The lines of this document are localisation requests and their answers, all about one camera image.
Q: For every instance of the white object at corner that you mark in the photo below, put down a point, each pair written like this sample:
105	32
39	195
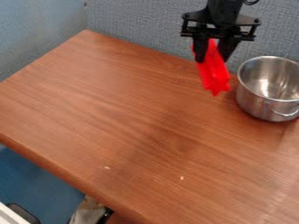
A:
10	217

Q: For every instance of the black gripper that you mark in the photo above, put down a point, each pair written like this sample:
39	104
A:
231	29

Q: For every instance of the metal pot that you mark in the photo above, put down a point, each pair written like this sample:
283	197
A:
267	92

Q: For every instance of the crumpled beige cloth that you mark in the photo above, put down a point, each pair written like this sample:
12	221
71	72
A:
89	212

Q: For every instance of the red plastic block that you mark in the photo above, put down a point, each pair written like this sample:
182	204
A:
213	71

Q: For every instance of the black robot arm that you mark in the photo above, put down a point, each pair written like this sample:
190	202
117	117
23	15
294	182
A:
226	5

